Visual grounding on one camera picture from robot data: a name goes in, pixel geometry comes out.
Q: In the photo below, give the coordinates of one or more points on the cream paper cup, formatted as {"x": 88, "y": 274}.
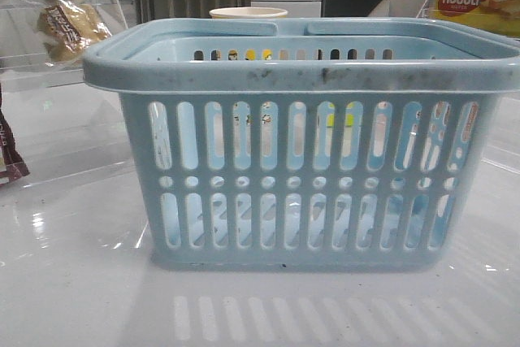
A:
{"x": 248, "y": 13}

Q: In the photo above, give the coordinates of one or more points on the packaged bread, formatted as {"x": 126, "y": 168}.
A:
{"x": 68, "y": 27}

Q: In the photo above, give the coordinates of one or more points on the light blue plastic basket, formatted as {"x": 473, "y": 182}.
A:
{"x": 328, "y": 143}

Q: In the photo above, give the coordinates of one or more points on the clear acrylic display stand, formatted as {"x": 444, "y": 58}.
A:
{"x": 59, "y": 124}

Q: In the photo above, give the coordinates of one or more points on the dark red snack packet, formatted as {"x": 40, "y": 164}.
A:
{"x": 13, "y": 166}

